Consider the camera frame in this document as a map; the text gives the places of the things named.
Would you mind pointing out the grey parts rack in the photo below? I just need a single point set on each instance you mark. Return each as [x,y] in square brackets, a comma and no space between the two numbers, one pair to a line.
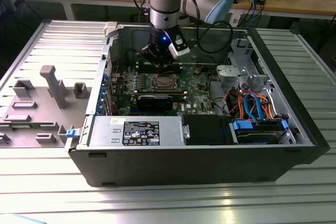
[56,93]

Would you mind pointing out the CPU socket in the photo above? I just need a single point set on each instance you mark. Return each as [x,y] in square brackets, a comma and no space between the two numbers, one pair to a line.
[149,87]

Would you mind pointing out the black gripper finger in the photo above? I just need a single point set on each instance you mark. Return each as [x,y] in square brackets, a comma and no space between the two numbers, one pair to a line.
[169,68]
[148,53]

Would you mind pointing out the blue plastic latch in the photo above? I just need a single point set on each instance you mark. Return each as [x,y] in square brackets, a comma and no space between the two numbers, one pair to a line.
[71,133]

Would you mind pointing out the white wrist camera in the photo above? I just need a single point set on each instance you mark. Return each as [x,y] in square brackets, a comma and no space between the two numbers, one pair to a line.
[181,49]

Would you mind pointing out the silver CPU chip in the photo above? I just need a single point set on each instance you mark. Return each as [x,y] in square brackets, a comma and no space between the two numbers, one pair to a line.
[165,82]

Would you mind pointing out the black PC case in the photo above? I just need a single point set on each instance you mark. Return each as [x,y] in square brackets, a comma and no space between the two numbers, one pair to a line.
[183,166]

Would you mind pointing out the beige case latch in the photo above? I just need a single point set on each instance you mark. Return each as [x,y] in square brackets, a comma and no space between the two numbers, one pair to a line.
[110,28]

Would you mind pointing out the green motherboard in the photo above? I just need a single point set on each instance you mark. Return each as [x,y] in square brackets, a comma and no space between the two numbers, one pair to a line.
[195,95]

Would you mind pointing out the hard disk blue carrier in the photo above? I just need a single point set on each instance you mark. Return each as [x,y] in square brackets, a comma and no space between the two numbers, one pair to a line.
[242,125]

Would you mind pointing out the black graphics card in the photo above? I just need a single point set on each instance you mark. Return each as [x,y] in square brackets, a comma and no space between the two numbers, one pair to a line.
[155,102]

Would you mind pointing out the small black device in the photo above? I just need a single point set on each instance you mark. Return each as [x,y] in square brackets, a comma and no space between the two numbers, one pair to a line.
[261,0]

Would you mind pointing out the silver power supply unit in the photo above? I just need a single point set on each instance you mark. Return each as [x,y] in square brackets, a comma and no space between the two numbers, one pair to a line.
[105,129]

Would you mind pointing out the silver metal drive cage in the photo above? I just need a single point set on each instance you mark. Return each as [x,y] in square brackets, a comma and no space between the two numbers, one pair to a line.
[231,73]

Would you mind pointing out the black plastic shroud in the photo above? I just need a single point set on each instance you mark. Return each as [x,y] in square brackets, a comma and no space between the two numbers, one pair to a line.
[204,129]

